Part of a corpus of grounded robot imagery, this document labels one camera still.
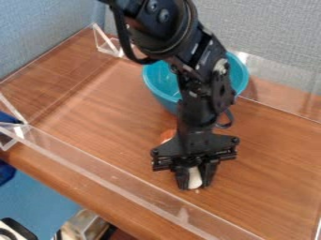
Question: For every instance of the clear acrylic back barrier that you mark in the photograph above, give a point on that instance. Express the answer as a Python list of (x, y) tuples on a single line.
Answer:
[(284, 87)]

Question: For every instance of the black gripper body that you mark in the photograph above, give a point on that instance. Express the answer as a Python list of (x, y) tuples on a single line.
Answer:
[(192, 147)]

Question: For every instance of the white brown-capped toy mushroom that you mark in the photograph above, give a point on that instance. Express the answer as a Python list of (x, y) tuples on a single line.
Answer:
[(194, 174)]

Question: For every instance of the black white object bottom-left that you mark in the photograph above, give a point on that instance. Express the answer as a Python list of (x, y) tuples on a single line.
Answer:
[(14, 231)]

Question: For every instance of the clear acrylic barrier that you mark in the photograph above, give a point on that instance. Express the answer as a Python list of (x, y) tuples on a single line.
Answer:
[(284, 87), (134, 204)]

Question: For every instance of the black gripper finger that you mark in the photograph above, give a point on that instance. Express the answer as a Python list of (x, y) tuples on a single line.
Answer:
[(208, 172), (182, 177)]

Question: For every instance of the blue bowl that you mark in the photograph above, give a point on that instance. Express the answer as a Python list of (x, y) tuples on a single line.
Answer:
[(161, 81)]

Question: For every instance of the clear acrylic front barrier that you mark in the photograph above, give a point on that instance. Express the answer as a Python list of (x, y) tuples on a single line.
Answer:
[(134, 204)]

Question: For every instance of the metal frame under table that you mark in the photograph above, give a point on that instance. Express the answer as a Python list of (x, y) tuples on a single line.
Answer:
[(85, 226)]

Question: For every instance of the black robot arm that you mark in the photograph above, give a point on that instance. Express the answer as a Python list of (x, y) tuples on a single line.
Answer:
[(161, 30)]

